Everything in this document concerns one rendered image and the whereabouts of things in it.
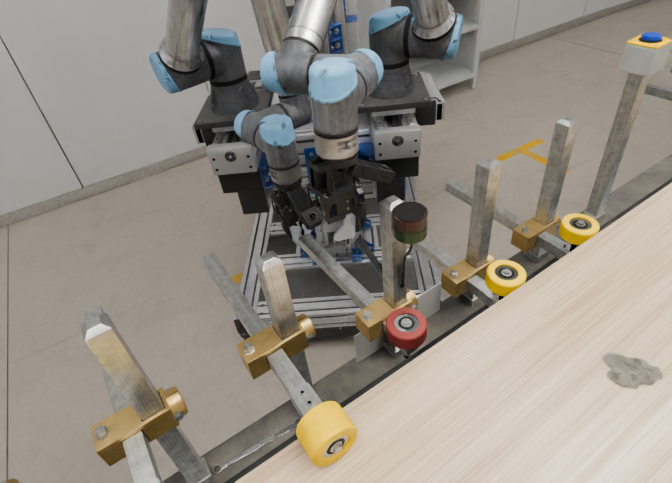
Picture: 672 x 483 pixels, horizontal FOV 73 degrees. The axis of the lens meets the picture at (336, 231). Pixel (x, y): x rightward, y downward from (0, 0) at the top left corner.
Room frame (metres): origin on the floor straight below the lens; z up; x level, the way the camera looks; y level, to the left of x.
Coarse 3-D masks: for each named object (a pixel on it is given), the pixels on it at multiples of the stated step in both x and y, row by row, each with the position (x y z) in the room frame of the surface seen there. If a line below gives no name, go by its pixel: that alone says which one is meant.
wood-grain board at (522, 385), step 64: (576, 256) 0.68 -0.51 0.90; (640, 256) 0.65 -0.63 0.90; (512, 320) 0.53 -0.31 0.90; (576, 320) 0.52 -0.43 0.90; (640, 320) 0.50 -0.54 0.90; (384, 384) 0.44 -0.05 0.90; (448, 384) 0.42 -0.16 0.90; (512, 384) 0.40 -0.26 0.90; (576, 384) 0.39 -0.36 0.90; (384, 448) 0.33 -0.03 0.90; (448, 448) 0.31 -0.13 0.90; (512, 448) 0.30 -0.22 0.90; (576, 448) 0.29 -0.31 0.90; (640, 448) 0.28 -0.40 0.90
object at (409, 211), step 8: (400, 208) 0.62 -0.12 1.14; (408, 208) 0.62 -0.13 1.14; (416, 208) 0.61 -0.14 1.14; (424, 208) 0.61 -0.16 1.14; (400, 216) 0.60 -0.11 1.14; (408, 216) 0.60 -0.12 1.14; (416, 216) 0.59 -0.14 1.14; (392, 232) 0.63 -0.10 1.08; (416, 232) 0.58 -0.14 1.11; (392, 240) 0.63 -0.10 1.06
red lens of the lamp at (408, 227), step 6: (426, 210) 0.61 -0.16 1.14; (426, 216) 0.59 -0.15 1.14; (396, 222) 0.60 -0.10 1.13; (402, 222) 0.59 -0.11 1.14; (408, 222) 0.58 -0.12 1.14; (414, 222) 0.58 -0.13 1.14; (420, 222) 0.58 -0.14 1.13; (426, 222) 0.59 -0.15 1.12; (396, 228) 0.60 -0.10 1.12; (402, 228) 0.59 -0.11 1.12; (408, 228) 0.58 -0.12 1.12; (414, 228) 0.58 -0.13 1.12; (420, 228) 0.58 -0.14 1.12
